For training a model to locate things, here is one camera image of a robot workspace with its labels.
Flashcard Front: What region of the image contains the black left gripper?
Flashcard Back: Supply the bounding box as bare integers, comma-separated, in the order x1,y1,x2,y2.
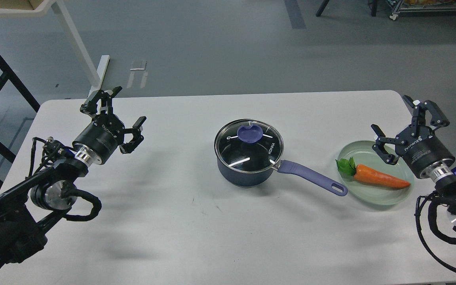
72,86,147,165

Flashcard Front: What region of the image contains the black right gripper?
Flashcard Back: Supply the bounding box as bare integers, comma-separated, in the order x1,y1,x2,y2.
371,95,455,179

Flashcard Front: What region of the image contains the blue saucepan with purple handle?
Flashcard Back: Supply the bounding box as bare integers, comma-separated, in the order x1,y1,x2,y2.
217,156,349,196

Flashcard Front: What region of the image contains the glass pot lid purple knob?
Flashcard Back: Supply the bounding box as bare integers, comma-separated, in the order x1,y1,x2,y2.
214,119,283,173

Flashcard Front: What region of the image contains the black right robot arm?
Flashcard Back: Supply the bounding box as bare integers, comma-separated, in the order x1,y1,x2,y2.
371,95,456,273

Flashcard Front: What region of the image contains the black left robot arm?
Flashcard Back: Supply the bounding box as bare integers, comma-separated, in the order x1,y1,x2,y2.
0,86,146,269

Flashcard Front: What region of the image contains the light green plate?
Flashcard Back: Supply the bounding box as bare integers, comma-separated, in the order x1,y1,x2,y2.
335,141,414,206

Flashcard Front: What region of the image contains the orange toy carrot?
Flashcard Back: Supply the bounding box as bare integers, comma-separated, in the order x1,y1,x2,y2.
335,157,410,189

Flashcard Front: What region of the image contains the black chair leg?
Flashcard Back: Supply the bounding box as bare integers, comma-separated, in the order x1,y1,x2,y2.
315,0,379,17

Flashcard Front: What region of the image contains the metal wheeled cart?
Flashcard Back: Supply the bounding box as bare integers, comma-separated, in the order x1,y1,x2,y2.
387,0,456,21

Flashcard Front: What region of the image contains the white desk leg frame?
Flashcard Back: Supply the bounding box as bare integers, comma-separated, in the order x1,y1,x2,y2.
0,0,110,95

